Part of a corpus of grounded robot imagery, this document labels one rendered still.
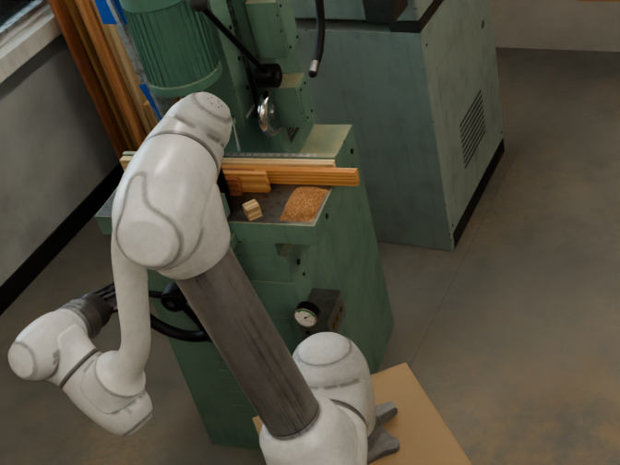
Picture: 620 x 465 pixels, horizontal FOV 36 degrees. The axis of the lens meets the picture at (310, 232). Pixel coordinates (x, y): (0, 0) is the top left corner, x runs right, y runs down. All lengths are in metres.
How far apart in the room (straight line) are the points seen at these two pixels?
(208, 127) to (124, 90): 2.36
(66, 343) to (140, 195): 0.58
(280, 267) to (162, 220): 1.02
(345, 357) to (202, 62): 0.78
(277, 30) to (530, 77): 2.21
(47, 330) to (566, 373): 1.68
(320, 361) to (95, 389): 0.42
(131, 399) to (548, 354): 1.57
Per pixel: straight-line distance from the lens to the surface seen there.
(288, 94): 2.40
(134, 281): 1.71
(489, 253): 3.42
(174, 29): 2.15
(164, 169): 1.37
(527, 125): 4.05
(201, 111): 1.48
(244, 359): 1.54
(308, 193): 2.26
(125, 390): 1.83
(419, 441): 2.00
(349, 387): 1.81
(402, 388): 2.11
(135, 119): 3.88
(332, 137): 2.68
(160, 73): 2.20
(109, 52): 3.77
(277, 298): 2.40
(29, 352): 1.84
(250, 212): 2.25
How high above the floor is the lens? 2.22
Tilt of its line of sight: 37 degrees down
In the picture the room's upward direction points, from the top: 15 degrees counter-clockwise
